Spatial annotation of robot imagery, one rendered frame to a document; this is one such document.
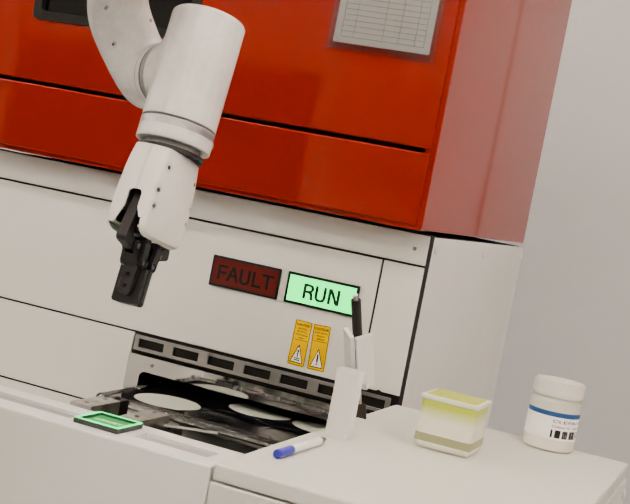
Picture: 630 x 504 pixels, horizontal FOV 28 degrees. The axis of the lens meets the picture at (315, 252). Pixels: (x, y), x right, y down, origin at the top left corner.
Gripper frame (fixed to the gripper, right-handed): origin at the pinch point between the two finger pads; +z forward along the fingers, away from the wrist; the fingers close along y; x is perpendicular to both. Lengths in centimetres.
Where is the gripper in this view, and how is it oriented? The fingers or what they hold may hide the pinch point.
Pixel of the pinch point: (131, 286)
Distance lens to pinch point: 135.9
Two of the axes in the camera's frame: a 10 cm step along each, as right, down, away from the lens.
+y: -3.1, -2.2, -9.2
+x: 9.1, 2.0, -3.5
